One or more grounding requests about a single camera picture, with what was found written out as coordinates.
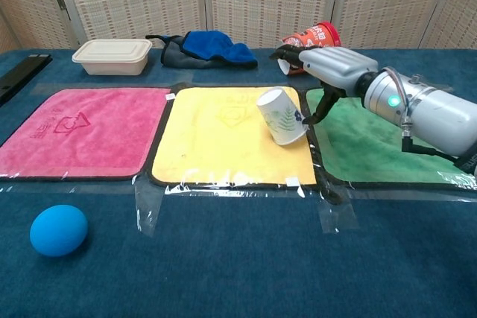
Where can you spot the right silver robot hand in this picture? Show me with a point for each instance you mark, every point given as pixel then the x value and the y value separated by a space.
pixel 337 65

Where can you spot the white floral paper cup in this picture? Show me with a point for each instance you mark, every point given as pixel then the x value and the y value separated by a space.
pixel 281 118

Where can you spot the red instant noodle cup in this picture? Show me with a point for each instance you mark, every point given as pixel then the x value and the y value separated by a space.
pixel 320 35

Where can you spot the green towel mat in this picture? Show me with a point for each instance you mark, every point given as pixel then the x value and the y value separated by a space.
pixel 369 146

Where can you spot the blue and grey crumpled cloth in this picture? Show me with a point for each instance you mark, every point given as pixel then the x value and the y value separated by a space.
pixel 208 50

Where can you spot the yellow towel mat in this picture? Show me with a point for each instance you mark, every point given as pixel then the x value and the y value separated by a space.
pixel 223 139

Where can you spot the pink towel mat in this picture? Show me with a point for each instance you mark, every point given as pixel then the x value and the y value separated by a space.
pixel 78 135

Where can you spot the white woven folding screen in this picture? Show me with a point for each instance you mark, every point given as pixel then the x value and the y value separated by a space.
pixel 238 1

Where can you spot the beige lidded food container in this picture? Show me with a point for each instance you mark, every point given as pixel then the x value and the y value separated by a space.
pixel 112 58

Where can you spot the black flat bar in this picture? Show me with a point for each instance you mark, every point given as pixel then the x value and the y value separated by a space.
pixel 16 74

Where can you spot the blue foam ball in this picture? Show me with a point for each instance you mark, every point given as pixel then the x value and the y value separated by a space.
pixel 58 231

